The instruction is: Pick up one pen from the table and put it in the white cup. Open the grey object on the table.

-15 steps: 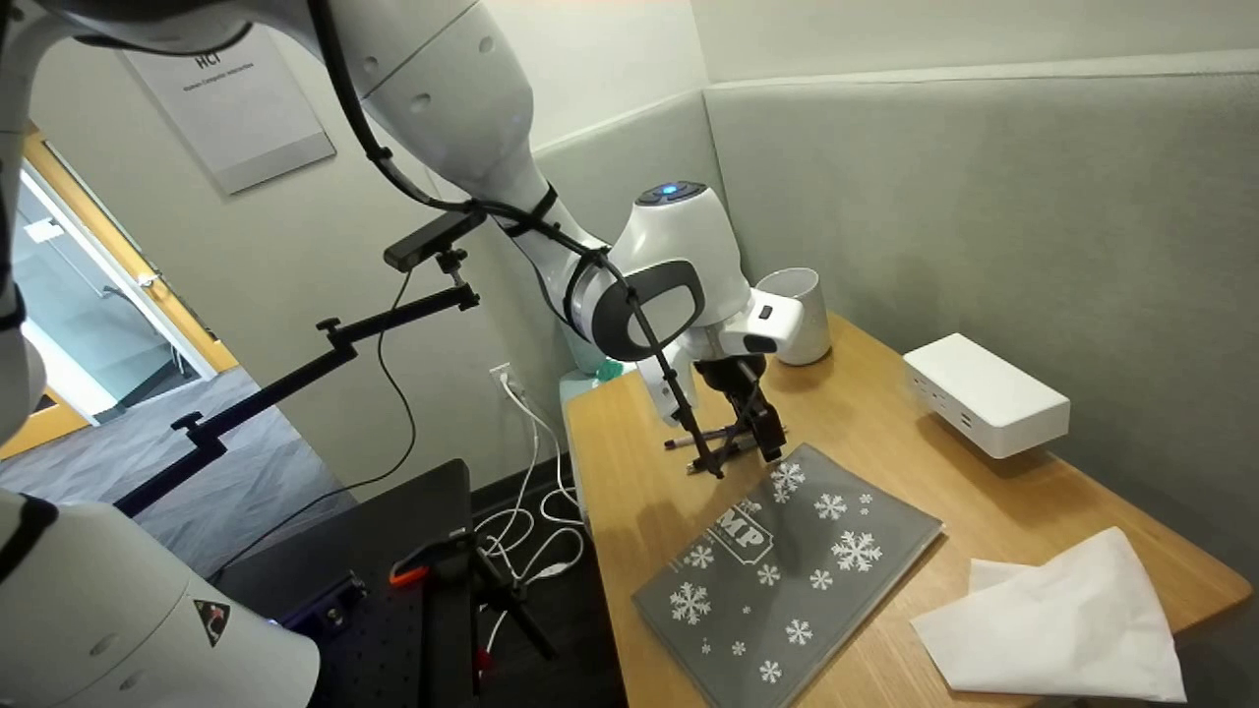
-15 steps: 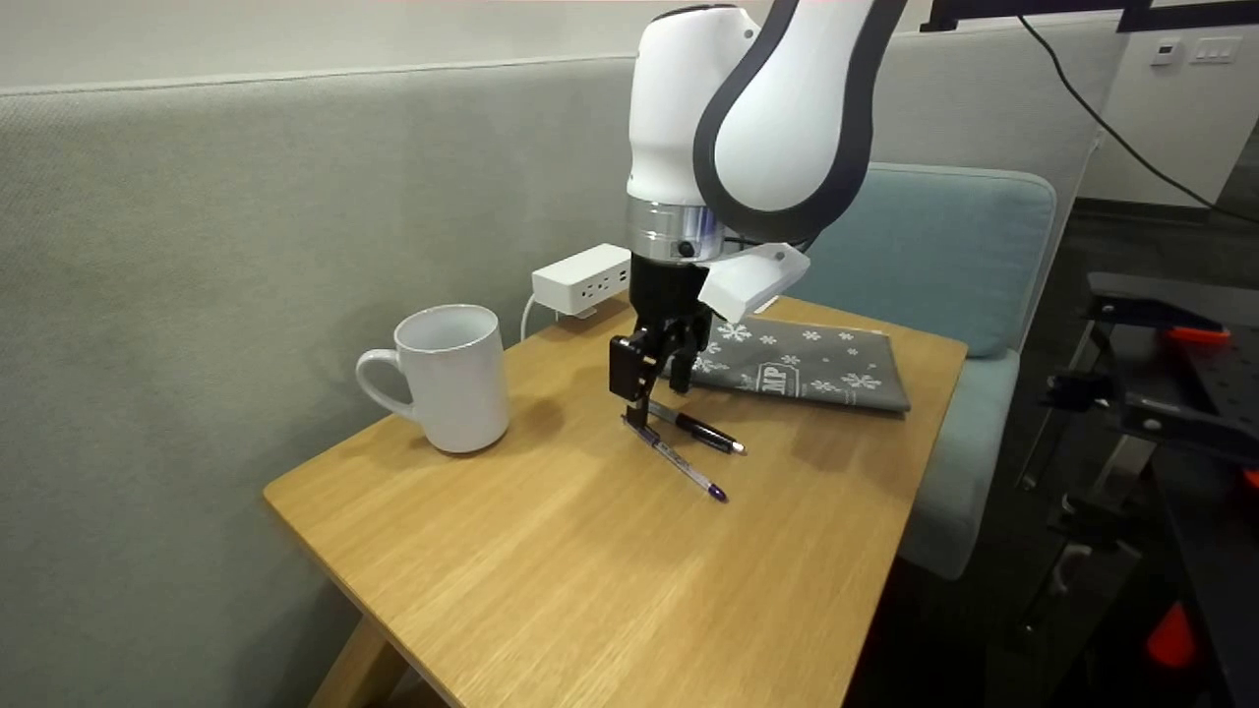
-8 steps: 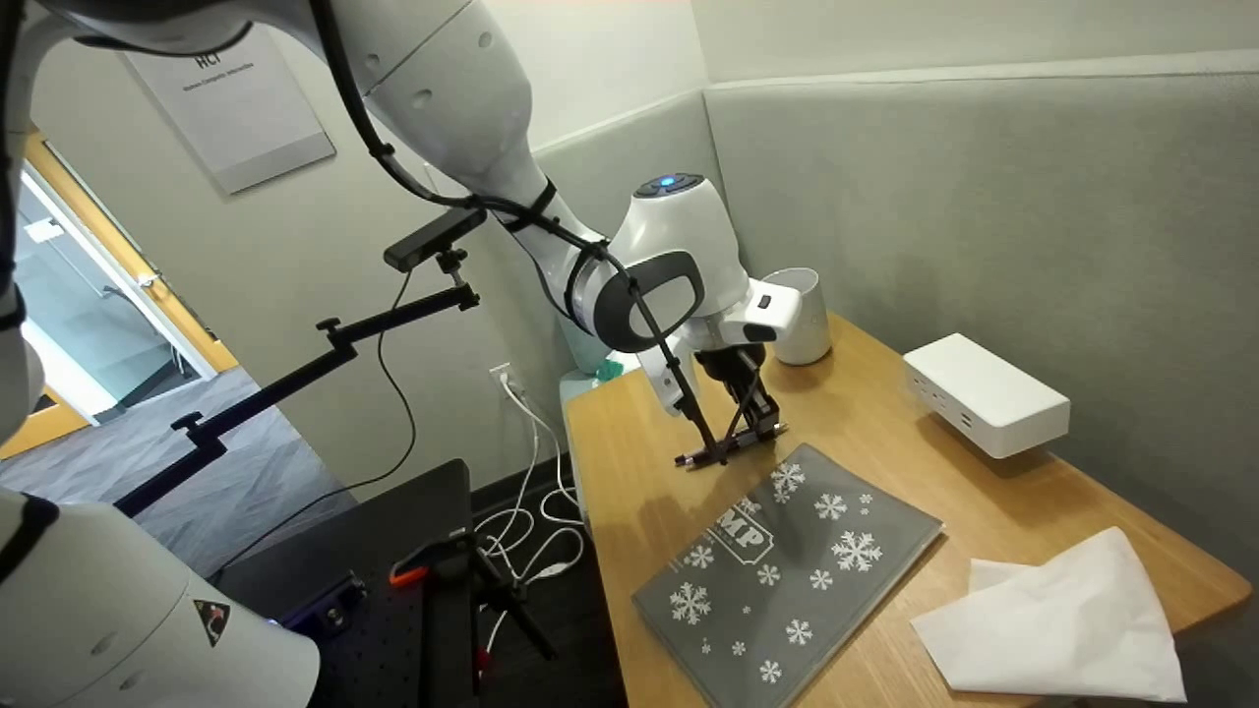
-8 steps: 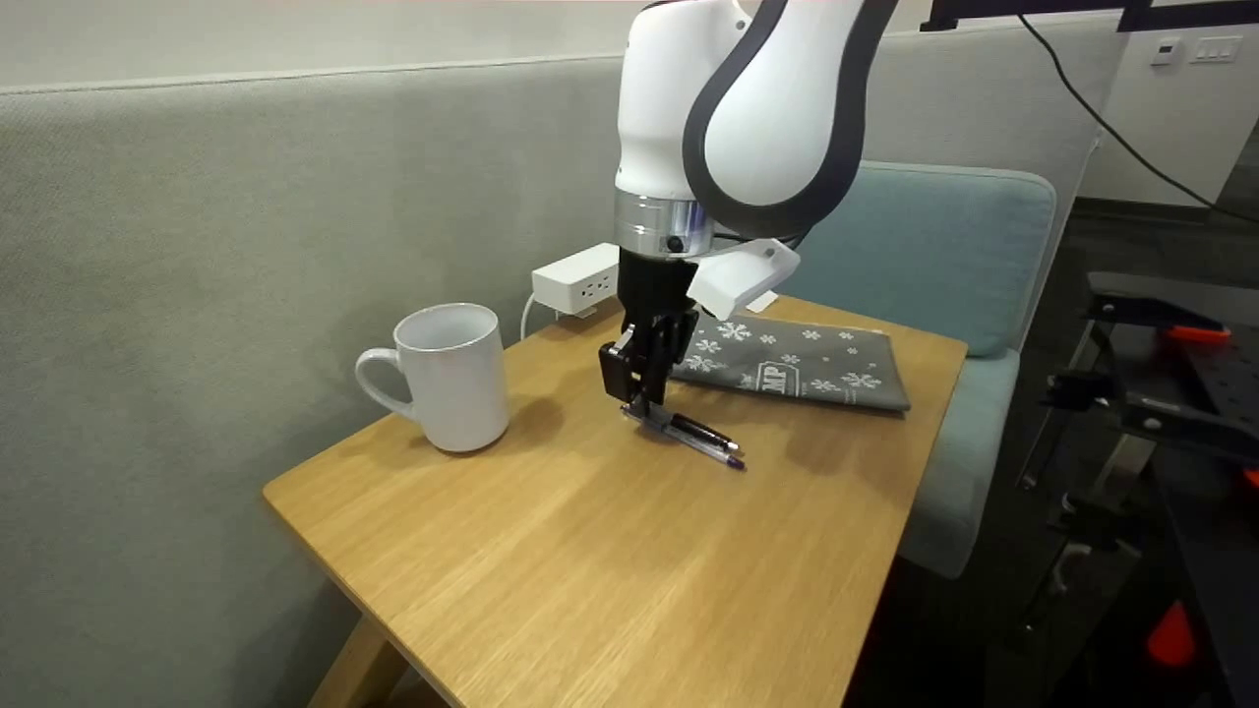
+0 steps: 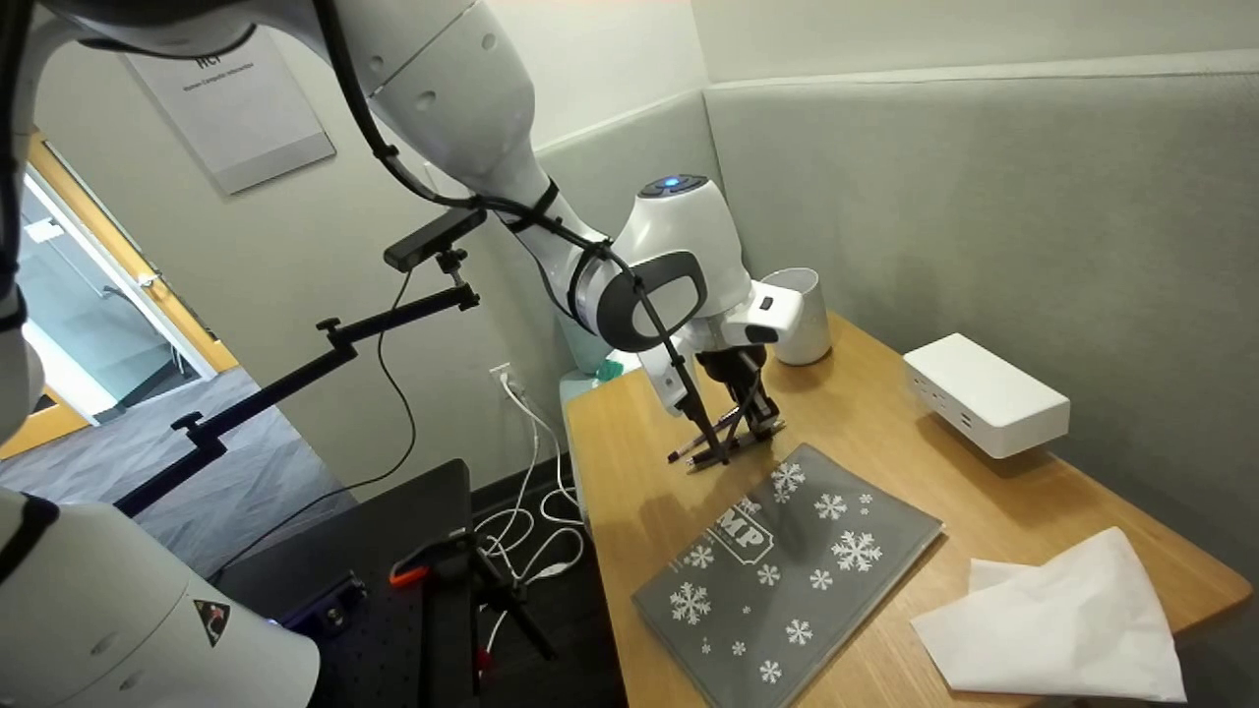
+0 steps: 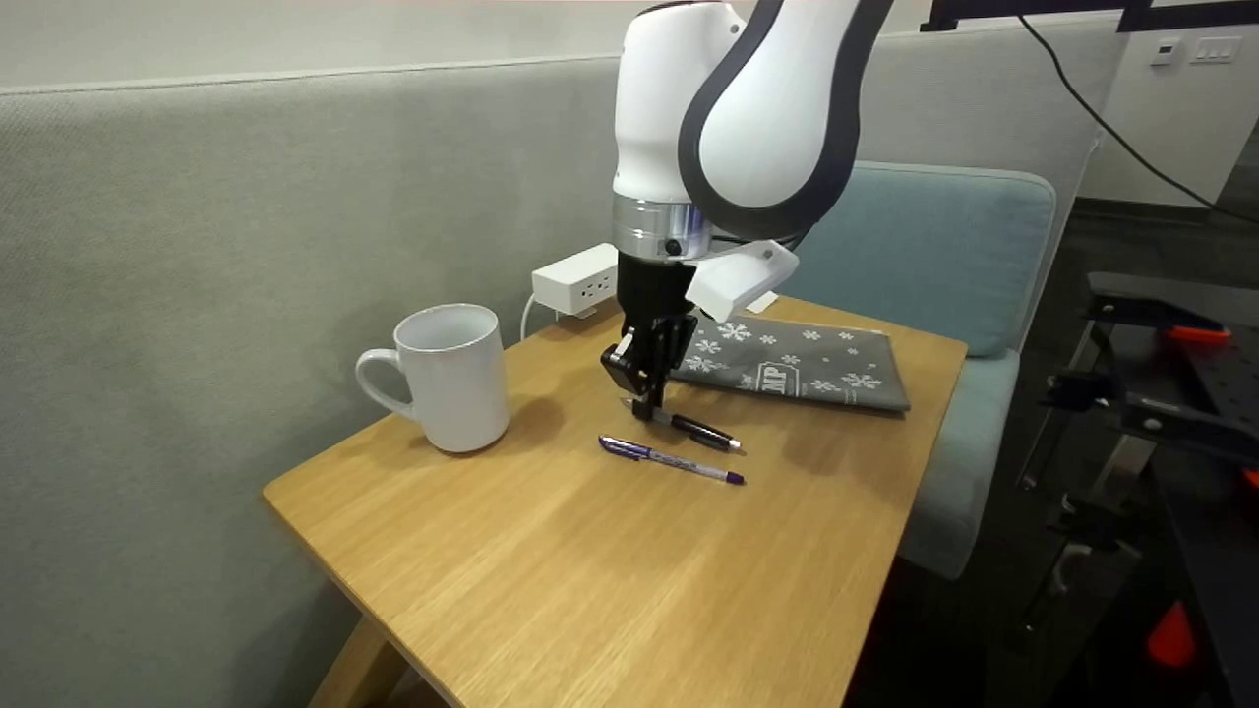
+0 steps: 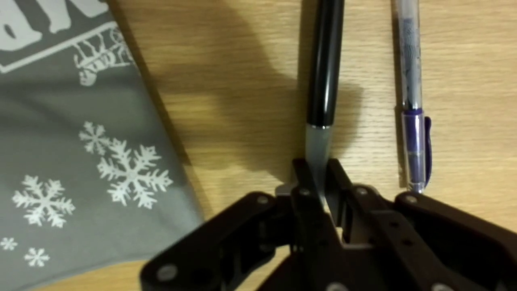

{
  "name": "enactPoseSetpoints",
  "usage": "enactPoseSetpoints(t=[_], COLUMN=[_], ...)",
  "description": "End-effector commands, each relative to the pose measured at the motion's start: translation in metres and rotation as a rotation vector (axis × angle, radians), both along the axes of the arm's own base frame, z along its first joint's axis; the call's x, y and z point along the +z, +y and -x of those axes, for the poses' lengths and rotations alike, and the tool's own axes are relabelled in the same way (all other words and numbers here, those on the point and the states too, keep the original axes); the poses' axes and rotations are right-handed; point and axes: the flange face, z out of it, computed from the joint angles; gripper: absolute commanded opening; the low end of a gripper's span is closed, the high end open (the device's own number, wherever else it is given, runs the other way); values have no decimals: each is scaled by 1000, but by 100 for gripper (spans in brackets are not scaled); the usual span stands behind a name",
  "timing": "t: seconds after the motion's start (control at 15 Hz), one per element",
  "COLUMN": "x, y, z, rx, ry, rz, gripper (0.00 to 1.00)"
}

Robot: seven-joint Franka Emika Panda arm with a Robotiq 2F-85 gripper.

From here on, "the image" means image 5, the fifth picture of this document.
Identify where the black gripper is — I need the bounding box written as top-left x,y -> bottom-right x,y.
685,335 -> 786,469

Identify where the black ballpoint pen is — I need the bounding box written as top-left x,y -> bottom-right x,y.
665,440 -> 740,470

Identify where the grey snowflake folder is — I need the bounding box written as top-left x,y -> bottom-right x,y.
631,440 -> 943,708

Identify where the teal upholstered chair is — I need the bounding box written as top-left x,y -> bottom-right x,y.
554,308 -> 631,398

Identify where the white power outlet box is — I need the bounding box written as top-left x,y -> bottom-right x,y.
900,331 -> 1074,465

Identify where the black tripod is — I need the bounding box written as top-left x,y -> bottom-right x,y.
430,518 -> 562,688

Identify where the white paper tissue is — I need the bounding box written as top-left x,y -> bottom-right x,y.
909,523 -> 1194,705

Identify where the black equipment table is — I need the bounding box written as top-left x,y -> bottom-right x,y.
210,455 -> 480,708

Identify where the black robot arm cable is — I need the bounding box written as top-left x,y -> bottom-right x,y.
311,0 -> 740,465

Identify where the white floor cable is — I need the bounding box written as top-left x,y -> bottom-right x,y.
468,499 -> 589,588
499,377 -> 589,529

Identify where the thin black camera cable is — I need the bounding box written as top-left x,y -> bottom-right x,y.
341,269 -> 427,495

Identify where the black camera on stand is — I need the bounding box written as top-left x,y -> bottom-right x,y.
381,200 -> 492,274

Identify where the orange clamp handle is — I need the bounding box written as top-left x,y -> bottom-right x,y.
386,560 -> 438,595

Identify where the grey wall poster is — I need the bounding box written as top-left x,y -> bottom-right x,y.
122,22 -> 337,200

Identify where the wooden window frame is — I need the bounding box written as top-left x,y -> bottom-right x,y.
21,128 -> 244,381

